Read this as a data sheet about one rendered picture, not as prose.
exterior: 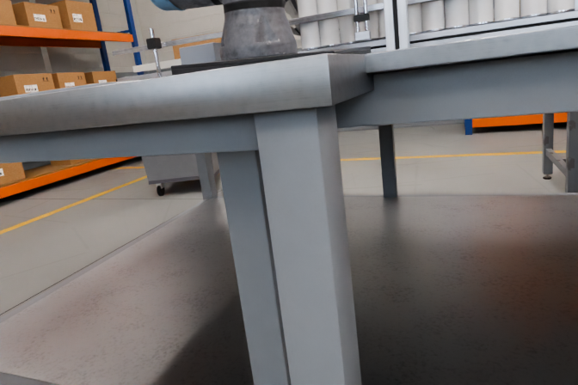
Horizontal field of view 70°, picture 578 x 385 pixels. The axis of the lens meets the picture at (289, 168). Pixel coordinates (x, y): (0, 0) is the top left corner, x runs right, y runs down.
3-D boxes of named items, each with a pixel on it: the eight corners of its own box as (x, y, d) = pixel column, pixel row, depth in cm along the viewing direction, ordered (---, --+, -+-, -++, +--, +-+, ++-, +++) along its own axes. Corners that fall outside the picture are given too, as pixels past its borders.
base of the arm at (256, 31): (310, 51, 84) (306, -1, 81) (273, 55, 71) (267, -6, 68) (248, 58, 91) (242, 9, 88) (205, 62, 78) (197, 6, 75)
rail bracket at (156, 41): (178, 86, 123) (168, 29, 119) (162, 88, 116) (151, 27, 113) (169, 88, 124) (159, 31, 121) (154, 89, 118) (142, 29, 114)
